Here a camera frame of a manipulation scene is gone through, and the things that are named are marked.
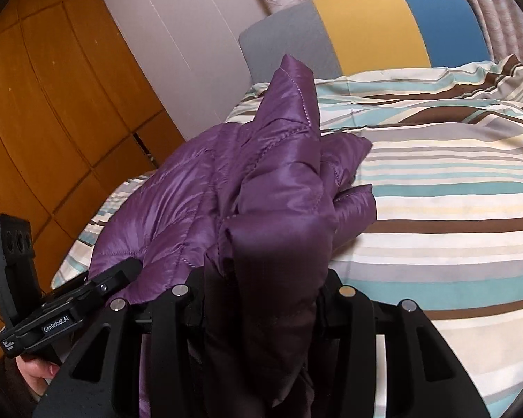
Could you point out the starfish print curtain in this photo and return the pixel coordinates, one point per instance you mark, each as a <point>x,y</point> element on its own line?
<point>505,30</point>

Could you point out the grey yellow blue headboard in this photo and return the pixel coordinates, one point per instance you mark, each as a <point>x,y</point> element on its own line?
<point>370,30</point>

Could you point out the striped duvet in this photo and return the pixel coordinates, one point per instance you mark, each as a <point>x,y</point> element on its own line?
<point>440,183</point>

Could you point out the person's left hand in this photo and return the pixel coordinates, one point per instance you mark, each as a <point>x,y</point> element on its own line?
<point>39,368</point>

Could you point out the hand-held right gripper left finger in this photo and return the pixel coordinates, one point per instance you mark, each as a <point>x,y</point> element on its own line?
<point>191,298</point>

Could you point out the wooden wardrobe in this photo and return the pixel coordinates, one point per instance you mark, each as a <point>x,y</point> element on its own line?
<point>69,96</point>

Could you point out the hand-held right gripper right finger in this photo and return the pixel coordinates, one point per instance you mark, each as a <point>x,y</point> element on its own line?
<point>331,300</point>

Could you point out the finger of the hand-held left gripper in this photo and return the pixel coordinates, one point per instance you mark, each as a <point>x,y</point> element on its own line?
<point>117,276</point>

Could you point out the purple puffer jacket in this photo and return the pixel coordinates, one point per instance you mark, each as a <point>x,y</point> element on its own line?
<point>266,183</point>

